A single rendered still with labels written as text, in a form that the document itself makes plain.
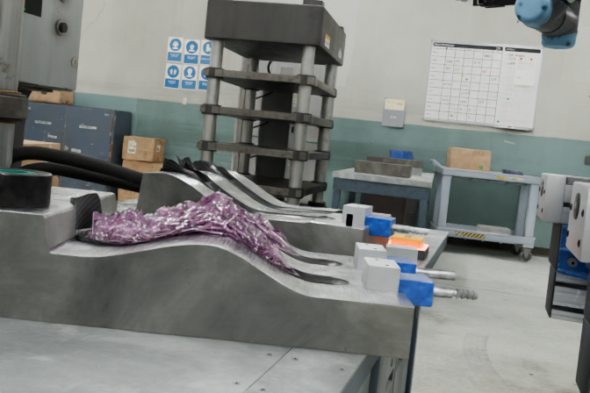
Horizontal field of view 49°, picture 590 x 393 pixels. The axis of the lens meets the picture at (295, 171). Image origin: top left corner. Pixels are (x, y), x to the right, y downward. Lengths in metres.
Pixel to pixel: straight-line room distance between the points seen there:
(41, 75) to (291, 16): 3.56
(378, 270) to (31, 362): 0.36
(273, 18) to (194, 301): 4.49
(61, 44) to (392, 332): 1.24
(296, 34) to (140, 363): 4.51
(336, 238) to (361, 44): 6.71
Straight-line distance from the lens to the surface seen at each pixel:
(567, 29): 1.61
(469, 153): 6.91
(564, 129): 7.60
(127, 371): 0.60
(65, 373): 0.60
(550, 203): 1.32
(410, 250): 1.07
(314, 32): 5.01
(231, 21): 5.19
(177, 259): 0.68
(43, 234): 0.71
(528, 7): 1.49
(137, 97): 8.36
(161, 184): 1.08
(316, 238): 0.99
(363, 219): 1.01
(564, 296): 1.35
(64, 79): 1.74
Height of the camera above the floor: 1.01
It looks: 3 degrees down
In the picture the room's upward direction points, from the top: 6 degrees clockwise
